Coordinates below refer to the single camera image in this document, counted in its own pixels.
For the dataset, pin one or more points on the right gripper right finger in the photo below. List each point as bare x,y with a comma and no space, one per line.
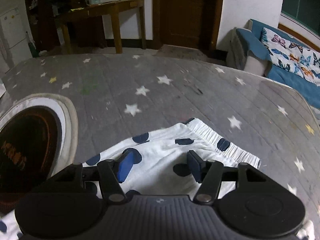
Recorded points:
206,173

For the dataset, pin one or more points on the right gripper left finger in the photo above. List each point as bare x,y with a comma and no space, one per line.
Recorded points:
112,173

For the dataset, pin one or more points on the white polka dot garment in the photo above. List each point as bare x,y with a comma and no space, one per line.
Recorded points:
175,154

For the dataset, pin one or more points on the round induction cooktop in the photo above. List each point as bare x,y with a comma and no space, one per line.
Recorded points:
39,137

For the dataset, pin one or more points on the blue sofa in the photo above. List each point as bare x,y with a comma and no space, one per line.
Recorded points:
266,51

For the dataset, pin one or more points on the butterfly print pillow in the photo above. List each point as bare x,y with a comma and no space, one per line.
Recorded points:
291,56

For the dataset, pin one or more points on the white refrigerator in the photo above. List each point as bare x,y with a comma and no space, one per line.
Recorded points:
14,44

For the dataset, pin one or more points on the brown wooden door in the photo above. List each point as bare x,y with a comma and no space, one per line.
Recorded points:
186,23

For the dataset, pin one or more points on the dark wooden shelf cabinet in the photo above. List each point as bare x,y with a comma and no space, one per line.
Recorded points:
44,15

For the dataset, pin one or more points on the dark green window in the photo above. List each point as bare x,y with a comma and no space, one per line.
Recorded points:
305,12

